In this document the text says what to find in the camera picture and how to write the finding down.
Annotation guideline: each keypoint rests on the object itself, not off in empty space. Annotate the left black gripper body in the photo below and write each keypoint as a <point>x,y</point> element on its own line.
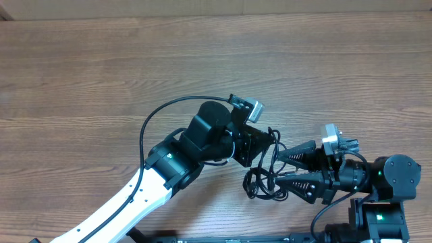
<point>243,146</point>

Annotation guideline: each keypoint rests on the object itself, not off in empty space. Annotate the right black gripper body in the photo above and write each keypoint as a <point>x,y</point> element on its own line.
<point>327,165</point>

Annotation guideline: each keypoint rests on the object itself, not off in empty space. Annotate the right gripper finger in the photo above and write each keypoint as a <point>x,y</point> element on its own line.
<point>302,156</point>
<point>307,186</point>

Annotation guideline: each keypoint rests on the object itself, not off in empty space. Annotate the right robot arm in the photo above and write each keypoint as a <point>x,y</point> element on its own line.
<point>376,190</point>

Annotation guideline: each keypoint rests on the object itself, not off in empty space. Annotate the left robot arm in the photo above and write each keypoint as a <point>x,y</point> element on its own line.
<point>218,132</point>

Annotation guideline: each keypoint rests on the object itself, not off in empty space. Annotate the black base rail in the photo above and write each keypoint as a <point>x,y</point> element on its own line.
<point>137,236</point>

